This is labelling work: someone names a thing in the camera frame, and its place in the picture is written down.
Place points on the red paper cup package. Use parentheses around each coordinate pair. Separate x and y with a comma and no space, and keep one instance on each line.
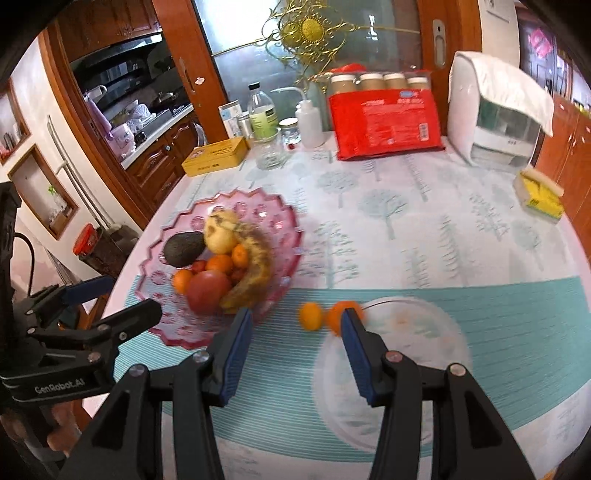
(383,124)

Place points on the person's left hand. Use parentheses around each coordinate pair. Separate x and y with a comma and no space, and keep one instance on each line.
(60,422)

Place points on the wooden framed glass door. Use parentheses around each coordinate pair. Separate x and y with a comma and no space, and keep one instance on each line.
(178,27)

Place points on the wooden kitchen base cabinet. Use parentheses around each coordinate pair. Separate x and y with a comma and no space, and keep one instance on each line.
(157,161)

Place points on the kitchen range hood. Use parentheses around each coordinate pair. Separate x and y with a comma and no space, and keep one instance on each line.
(115,48)

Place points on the small jar with white lid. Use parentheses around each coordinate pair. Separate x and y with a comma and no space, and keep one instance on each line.
(290,127)

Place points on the white towel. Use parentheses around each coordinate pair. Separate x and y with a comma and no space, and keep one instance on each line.
(508,83)

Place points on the white squeeze bottle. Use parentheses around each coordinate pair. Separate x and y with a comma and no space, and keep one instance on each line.
(309,124)

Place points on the white wall pipe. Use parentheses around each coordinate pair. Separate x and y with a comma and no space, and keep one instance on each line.
(76,170)

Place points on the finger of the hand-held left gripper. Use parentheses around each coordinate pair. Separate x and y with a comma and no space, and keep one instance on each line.
(129,318)
(87,290)

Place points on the tree print tablecloth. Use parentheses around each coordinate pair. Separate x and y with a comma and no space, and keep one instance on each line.
(415,207)

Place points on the pink kitchen appliance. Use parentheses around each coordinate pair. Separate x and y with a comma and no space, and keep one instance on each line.
(122,136)

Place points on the round white plate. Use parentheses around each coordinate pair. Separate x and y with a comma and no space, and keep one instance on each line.
(415,369)

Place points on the dark avocado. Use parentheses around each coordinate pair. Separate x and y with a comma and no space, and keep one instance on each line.
(182,249)

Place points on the small metal can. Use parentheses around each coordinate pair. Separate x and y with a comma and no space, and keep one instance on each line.
(243,124)

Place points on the small orange tangerine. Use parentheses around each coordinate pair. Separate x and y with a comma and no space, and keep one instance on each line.
(309,316)

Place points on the yellow sponge box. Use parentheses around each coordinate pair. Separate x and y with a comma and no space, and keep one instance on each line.
(540,196)

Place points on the clear glass cup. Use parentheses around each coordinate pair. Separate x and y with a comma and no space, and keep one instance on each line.
(270,152)

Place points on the teal striped placemat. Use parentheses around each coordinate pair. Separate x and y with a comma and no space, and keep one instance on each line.
(508,346)

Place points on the clear plastic bag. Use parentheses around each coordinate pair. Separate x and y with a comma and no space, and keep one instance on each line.
(199,134)

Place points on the blue and white carton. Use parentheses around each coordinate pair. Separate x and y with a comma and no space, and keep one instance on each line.
(228,117)

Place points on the red lidded jar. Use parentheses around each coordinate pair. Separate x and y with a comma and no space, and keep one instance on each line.
(87,240)

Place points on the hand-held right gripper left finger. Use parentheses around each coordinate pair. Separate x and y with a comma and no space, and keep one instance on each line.
(238,350)

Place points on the spotted ripe banana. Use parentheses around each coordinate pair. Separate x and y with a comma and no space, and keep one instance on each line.
(258,272)

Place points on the red paper door decoration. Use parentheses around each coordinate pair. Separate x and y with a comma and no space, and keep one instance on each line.
(541,42)

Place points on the yellow tin box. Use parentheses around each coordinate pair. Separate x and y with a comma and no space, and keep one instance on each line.
(212,157)

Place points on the glass bottle with green label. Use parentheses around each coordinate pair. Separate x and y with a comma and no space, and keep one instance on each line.
(263,117)

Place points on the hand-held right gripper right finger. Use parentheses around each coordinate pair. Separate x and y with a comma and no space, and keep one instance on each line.
(358,355)

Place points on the speckled yellow pear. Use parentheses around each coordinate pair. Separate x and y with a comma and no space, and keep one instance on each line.
(219,237)

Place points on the wooden sideboard cabinet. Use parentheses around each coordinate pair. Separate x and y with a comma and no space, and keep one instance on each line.
(575,152)

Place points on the gold metal ornament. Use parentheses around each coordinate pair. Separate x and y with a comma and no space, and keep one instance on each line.
(308,27)

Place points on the red apple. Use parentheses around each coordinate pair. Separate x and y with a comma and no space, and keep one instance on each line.
(207,290)

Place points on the pink plastic bowl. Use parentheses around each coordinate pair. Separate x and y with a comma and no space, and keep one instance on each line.
(272,217)

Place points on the white countertop appliance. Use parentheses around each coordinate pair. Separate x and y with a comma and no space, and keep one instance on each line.
(461,120)

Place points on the wooden framed wall niche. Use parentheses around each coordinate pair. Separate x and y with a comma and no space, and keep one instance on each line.
(44,194)

